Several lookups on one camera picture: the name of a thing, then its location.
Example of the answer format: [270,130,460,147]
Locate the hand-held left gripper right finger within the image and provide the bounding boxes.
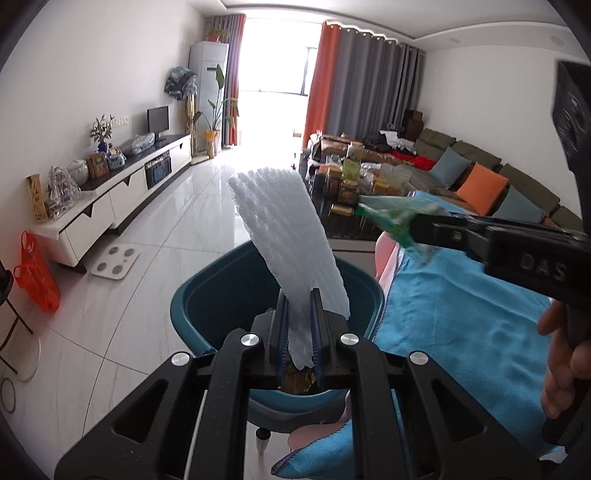
[310,288,542,480]

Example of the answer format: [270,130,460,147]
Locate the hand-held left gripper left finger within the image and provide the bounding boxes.
[54,288,296,480]

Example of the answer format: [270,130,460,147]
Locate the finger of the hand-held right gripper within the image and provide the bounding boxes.
[409,215,486,265]

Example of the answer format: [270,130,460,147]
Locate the green snack wrapper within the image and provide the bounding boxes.
[353,194,445,265]

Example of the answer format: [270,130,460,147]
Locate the teal plastic bin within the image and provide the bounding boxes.
[169,240,385,435]

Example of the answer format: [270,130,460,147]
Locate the white foam net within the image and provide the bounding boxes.
[226,168,350,371]

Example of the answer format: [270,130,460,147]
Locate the person's right hand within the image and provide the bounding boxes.
[537,299,591,420]

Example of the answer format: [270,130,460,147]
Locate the blue-grey cushion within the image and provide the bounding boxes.
[429,147,472,191]
[491,185,546,225]

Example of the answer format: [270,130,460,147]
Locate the orange cushion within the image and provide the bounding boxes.
[455,163,509,216]

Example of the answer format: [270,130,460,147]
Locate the pink table cover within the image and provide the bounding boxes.
[287,230,399,453]

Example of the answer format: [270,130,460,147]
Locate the red cloth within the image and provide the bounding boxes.
[392,150,437,172]

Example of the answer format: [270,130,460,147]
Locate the green and brown sofa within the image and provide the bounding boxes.
[360,127,583,232]

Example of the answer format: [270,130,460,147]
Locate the blue tablecloth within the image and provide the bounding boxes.
[271,189,570,480]

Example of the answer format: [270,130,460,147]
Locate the coffee table with snacks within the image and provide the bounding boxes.
[299,133,417,241]

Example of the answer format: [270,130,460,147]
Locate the black clothes pile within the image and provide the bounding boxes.
[362,131,403,154]

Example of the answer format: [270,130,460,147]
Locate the brown cardboard boxes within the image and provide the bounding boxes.
[401,109,426,140]

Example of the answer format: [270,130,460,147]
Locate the wide orange and grey curtain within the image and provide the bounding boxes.
[302,20,426,145]

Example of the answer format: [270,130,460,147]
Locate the white bathroom scale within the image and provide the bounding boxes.
[90,244,141,278]

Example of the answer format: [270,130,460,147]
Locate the white tv cabinet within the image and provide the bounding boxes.
[31,133,193,274]

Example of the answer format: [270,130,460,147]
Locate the tall leafy floor plant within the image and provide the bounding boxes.
[193,64,241,158]

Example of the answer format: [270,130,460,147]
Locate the clear plastic bag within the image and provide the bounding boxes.
[130,132,156,156]

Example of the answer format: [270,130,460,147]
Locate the black monitor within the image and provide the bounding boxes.
[146,105,171,142]

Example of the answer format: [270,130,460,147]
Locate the orange plastic bag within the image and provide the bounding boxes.
[12,230,61,313]

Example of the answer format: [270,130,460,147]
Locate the white standing air conditioner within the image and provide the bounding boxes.
[189,41,230,154]

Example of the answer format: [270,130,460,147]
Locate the narrow orange and grey curtain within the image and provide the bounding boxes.
[203,14,247,149]

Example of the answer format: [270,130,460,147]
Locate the glass ornament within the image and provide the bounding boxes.
[45,165,84,219]

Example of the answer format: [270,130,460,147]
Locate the white ceramic jar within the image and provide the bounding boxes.
[66,158,90,186]

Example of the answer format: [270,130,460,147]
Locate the vase with branches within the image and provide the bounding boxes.
[89,114,116,154]

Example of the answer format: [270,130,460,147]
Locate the covered standing fan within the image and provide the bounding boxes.
[164,65,199,163]

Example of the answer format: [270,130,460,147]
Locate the yellow upright box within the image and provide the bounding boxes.
[25,174,49,224]

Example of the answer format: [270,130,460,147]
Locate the black metal stand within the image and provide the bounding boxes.
[0,257,34,371]

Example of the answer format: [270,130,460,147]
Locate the wooden picture frame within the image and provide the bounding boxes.
[87,152,110,180]

